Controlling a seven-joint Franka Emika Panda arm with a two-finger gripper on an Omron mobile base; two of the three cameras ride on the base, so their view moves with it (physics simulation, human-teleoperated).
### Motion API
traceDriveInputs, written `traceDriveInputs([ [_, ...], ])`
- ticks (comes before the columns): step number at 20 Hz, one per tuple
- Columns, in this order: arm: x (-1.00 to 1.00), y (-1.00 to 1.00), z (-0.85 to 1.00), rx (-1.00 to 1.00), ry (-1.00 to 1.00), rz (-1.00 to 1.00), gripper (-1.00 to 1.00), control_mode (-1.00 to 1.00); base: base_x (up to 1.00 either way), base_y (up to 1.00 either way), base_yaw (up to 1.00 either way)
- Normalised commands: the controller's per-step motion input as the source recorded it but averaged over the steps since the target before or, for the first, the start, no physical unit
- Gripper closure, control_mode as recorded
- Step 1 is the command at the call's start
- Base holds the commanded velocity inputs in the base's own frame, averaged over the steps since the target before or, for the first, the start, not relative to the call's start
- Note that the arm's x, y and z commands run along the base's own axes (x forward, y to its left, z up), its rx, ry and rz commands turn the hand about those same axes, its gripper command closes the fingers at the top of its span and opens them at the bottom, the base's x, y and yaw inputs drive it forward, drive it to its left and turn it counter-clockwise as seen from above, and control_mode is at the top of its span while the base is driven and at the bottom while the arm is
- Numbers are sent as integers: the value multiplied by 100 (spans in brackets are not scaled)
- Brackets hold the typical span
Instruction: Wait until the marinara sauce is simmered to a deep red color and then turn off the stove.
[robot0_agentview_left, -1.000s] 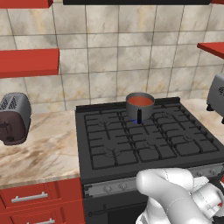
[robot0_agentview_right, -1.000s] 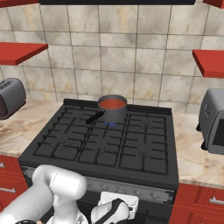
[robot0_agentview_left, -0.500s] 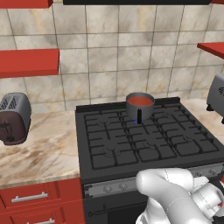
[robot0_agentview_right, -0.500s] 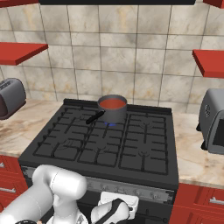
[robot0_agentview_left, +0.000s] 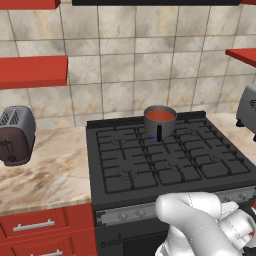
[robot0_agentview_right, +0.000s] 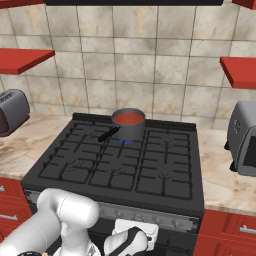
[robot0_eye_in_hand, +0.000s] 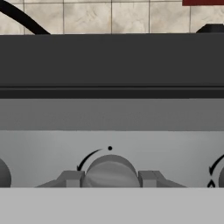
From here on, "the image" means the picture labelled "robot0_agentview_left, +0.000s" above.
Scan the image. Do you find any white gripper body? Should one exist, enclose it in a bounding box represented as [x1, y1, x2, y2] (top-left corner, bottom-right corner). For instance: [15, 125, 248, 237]
[219, 200, 250, 222]

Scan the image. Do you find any black stove range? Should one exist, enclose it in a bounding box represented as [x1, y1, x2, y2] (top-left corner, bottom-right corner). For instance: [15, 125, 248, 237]
[85, 110, 256, 256]

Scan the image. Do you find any red marinara sauce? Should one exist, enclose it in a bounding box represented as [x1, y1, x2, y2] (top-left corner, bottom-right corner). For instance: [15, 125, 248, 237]
[145, 109, 176, 122]

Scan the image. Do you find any black oven door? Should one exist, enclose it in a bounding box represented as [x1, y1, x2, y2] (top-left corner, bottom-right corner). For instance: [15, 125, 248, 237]
[95, 222, 172, 256]

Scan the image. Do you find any grey toaster oven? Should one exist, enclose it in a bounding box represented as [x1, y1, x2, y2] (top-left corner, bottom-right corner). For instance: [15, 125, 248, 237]
[235, 83, 256, 143]

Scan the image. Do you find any red drawer front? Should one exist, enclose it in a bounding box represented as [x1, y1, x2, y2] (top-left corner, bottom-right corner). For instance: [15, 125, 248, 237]
[0, 233, 98, 256]
[0, 207, 68, 240]

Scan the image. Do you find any black range hood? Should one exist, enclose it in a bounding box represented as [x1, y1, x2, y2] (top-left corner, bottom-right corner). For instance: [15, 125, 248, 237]
[71, 0, 242, 7]

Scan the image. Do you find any silver and brown toaster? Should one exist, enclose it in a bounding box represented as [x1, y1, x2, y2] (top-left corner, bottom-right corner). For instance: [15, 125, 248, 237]
[0, 105, 37, 167]

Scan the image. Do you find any black oven door handle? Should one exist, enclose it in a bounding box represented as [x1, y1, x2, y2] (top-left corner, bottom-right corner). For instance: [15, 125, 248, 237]
[100, 235, 168, 248]

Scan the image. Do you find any grey saucepan with black handle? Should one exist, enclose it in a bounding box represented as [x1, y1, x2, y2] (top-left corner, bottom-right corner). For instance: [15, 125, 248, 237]
[143, 105, 178, 143]

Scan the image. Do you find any silver drawer handle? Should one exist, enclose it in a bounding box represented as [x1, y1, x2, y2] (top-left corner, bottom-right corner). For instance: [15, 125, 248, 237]
[12, 218, 56, 233]
[29, 249, 64, 256]

